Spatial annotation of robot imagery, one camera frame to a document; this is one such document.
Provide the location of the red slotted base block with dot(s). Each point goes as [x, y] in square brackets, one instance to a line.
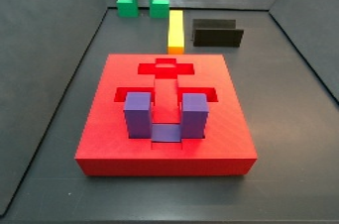
[108, 153]

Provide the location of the green stepped block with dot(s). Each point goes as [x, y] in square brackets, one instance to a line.
[128, 8]

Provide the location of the purple U-shaped block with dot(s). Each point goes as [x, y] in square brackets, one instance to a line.
[192, 119]

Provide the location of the yellow long bar block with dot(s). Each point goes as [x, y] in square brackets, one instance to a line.
[175, 44]

